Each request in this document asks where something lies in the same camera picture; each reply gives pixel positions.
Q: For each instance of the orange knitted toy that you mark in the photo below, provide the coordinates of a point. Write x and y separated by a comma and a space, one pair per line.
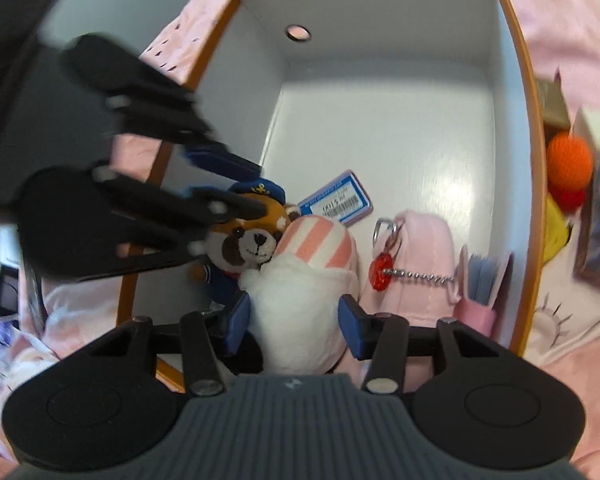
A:
570, 160

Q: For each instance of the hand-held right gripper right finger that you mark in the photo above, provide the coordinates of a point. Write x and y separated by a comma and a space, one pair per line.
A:
352, 327

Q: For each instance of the blue plush tag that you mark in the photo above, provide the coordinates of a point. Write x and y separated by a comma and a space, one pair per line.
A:
337, 200

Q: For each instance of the pink card holder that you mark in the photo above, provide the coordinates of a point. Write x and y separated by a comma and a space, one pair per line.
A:
475, 317

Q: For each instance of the orange cardboard box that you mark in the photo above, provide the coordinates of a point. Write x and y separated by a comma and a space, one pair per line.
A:
380, 135

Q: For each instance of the golden brown box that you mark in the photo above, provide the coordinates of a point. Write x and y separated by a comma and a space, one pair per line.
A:
555, 102

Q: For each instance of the pink fabric pouch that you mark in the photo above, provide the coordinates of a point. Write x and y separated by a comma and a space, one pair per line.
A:
425, 245

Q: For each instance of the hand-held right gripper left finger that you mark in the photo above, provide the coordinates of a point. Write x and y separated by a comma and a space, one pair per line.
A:
236, 322

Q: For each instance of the pink cloud print blanket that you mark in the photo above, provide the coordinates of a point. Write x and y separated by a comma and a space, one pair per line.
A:
570, 20

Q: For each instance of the red panda plush toy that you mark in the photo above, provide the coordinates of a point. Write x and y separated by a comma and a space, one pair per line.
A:
252, 247

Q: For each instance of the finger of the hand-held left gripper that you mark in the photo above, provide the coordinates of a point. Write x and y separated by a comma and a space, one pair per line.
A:
180, 210
150, 95

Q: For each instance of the pink striped white plush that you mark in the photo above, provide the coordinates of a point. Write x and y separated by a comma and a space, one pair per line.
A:
300, 300

